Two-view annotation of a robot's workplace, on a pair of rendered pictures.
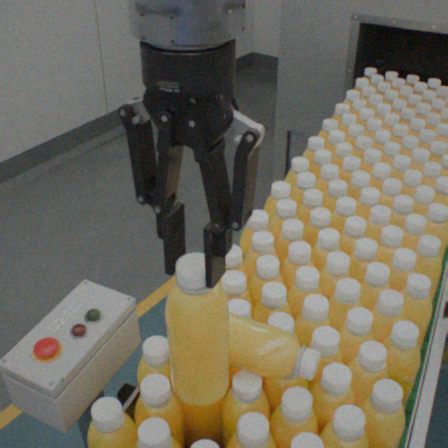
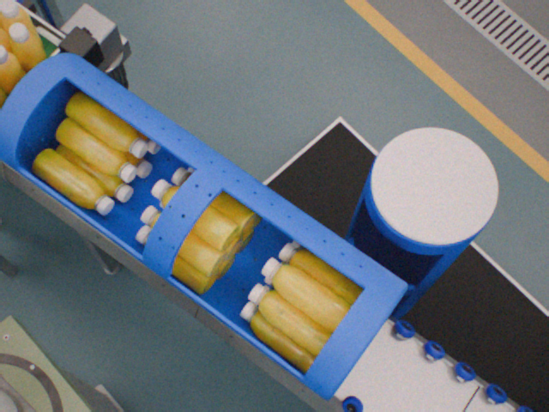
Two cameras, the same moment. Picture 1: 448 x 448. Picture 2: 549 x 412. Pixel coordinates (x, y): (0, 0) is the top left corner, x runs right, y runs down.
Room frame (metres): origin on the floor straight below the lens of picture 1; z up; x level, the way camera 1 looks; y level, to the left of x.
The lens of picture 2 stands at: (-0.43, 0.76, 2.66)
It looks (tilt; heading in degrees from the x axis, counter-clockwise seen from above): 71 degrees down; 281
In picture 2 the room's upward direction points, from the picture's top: straight up
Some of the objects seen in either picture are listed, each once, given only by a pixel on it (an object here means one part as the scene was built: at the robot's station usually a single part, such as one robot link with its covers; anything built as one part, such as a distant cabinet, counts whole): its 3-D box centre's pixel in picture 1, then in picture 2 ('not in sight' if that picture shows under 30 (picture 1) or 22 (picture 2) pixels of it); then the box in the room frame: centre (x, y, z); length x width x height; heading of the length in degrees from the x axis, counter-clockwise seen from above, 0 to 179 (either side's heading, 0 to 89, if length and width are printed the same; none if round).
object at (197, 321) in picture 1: (198, 336); not in sight; (0.42, 0.03, 1.22); 0.07 x 0.07 x 0.18
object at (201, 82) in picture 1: (189, 92); not in sight; (0.42, 0.03, 1.50); 0.08 x 0.07 x 0.09; 64
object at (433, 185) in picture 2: not in sight; (433, 184); (-0.70, 0.07, 1.03); 0.28 x 0.28 x 0.01
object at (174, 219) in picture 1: (174, 239); not in sight; (0.43, 0.05, 1.34); 0.03 x 0.01 x 0.07; 154
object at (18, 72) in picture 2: not in sight; (9, 75); (0.32, -0.04, 0.99); 0.07 x 0.07 x 0.18
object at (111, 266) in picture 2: not in sight; (95, 240); (0.20, 0.15, 0.31); 0.06 x 0.06 x 0.63; 64
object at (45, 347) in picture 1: (46, 348); not in sight; (0.49, 0.25, 1.11); 0.04 x 0.04 x 0.01
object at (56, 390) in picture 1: (75, 351); not in sight; (0.54, 0.23, 1.05); 0.20 x 0.10 x 0.10; 154
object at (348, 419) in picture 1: (349, 421); not in sight; (0.40, -0.15, 1.08); 0.04 x 0.04 x 0.02
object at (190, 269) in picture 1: (195, 270); not in sight; (0.42, 0.03, 1.31); 0.04 x 0.04 x 0.02
